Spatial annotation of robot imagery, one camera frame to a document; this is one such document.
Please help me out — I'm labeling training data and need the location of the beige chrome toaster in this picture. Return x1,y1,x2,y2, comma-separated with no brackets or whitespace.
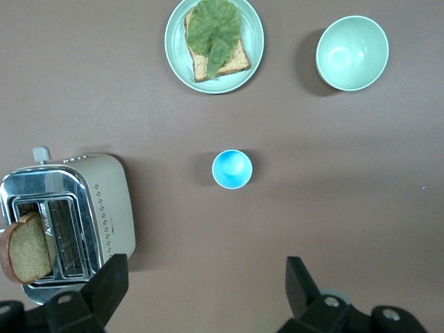
0,145,137,306

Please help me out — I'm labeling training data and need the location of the blue plastic cup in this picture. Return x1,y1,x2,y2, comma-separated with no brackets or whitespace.
211,149,254,190

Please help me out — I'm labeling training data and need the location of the pale green plate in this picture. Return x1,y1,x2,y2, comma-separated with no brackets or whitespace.
164,0,265,95

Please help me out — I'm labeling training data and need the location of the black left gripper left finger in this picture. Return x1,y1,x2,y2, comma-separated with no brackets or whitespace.
44,253,130,333

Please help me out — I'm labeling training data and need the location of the pale green bowl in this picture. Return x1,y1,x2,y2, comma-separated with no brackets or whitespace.
315,15,390,92

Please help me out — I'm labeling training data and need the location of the green lettuce leaf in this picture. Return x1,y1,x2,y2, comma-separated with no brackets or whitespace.
186,0,242,79

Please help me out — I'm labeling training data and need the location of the brown bread slice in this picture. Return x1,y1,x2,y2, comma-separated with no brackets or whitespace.
0,212,56,284

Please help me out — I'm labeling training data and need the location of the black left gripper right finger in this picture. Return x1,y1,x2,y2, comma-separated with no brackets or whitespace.
277,256,374,333

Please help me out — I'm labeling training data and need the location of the brown toast slice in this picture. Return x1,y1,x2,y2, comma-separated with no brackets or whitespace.
183,7,252,83

